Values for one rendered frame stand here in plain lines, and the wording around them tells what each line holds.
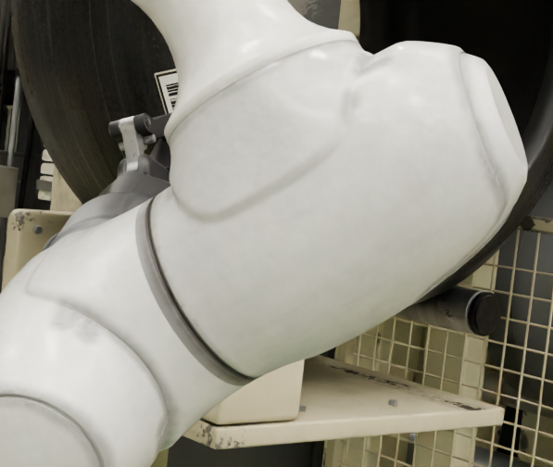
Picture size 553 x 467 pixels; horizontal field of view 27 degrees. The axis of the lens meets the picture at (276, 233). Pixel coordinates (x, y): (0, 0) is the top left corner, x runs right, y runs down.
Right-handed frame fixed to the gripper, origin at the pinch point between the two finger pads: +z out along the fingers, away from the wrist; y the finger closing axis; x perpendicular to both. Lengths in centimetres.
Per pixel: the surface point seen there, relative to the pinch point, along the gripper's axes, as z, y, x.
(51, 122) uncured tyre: 14.6, -0.5, -15.9
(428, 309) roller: 23.7, 30.5, 11.2
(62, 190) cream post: 41, 14, -28
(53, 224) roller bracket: 26.6, 13.0, -24.6
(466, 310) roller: 20.7, 29.9, 15.1
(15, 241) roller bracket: 23.6, 12.8, -27.9
